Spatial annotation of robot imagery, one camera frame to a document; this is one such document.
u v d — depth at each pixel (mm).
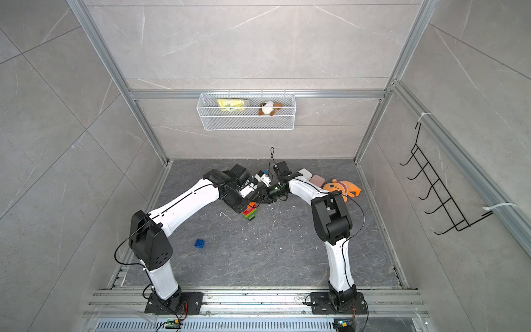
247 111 894
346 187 987
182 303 728
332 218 553
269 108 859
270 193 840
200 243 866
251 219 946
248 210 885
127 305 747
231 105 835
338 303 641
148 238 457
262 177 879
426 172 718
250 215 912
